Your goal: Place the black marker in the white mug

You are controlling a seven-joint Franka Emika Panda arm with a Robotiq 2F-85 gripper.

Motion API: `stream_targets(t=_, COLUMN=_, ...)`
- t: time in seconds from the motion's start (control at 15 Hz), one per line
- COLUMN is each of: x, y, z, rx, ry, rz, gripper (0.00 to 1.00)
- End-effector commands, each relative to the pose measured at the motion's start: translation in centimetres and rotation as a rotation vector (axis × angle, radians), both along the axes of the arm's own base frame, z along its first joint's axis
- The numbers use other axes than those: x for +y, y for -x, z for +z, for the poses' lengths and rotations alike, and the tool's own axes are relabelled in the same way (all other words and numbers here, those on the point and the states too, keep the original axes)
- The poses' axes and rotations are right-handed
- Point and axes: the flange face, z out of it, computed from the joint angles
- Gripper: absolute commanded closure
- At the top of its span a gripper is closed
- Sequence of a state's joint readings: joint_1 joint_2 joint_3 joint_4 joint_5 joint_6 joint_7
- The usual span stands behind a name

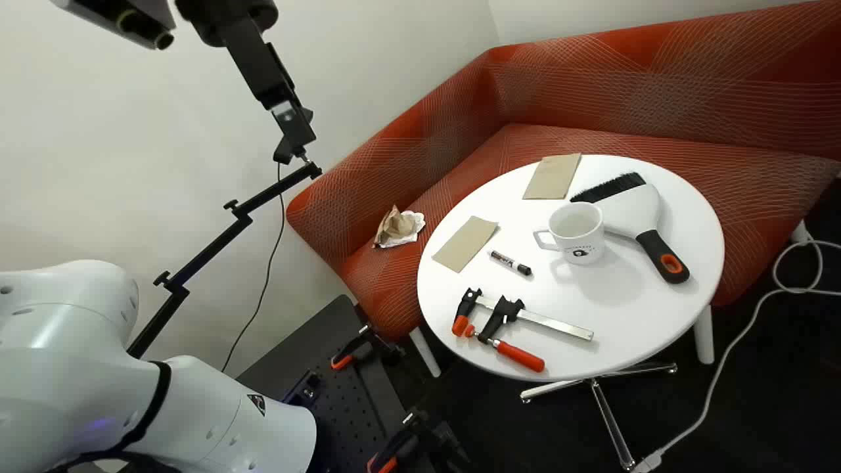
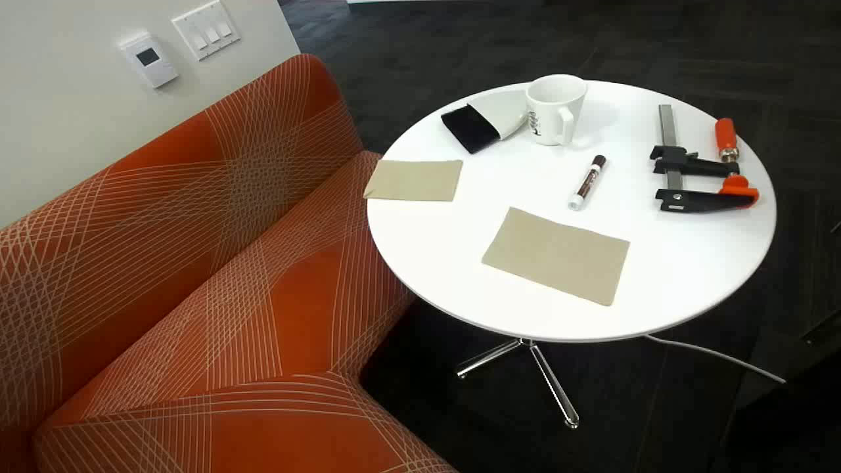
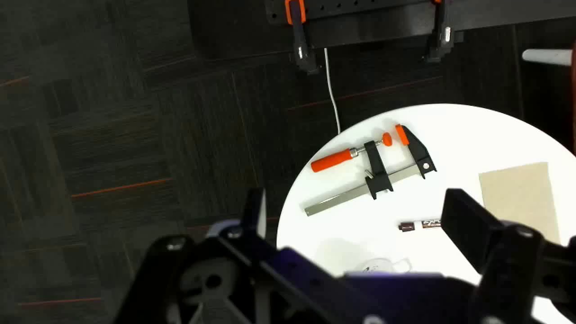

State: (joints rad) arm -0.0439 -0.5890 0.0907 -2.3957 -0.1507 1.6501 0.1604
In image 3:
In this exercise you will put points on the white table leg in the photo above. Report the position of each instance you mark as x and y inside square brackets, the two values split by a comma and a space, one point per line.
[550, 56]

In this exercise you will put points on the black orange clamp on board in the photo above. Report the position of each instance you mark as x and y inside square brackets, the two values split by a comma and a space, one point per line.
[296, 18]

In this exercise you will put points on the white round table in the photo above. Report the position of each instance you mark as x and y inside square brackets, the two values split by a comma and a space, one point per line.
[363, 236]

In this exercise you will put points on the tan cardboard square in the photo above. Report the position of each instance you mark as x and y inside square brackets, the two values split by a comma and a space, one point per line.
[523, 194]

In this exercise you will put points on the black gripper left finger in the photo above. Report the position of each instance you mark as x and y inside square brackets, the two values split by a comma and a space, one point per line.
[255, 216]

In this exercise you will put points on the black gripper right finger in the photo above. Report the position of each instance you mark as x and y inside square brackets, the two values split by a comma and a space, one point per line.
[471, 227]

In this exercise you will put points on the orange handled bar clamp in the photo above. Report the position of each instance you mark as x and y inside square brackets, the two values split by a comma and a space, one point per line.
[379, 178]

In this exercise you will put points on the black perforated mounting board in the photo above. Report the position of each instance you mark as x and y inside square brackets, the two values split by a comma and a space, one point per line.
[255, 27]

